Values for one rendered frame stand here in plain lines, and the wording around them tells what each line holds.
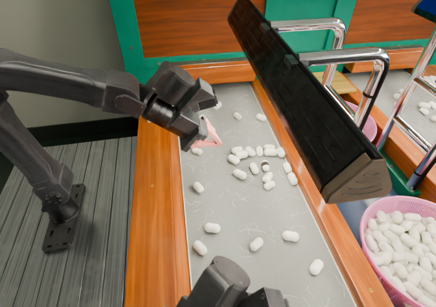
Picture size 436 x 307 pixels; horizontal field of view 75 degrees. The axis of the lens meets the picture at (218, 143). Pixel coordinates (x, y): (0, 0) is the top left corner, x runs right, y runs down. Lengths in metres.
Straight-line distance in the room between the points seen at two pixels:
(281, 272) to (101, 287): 0.39
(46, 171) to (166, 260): 0.32
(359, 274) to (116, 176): 0.67
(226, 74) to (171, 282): 0.70
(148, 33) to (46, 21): 0.94
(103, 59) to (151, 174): 1.25
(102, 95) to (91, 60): 1.36
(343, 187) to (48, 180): 0.59
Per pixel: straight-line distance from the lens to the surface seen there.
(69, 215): 0.83
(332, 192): 0.34
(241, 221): 0.68
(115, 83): 0.56
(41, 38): 1.93
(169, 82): 0.56
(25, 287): 0.81
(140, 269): 0.62
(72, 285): 0.76
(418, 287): 0.74
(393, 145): 0.98
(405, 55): 1.33
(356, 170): 0.33
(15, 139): 0.66
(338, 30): 0.68
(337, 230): 0.69
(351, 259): 0.66
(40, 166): 0.70
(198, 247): 0.63
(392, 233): 0.76
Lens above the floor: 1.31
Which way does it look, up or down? 42 degrees down
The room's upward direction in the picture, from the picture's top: straight up
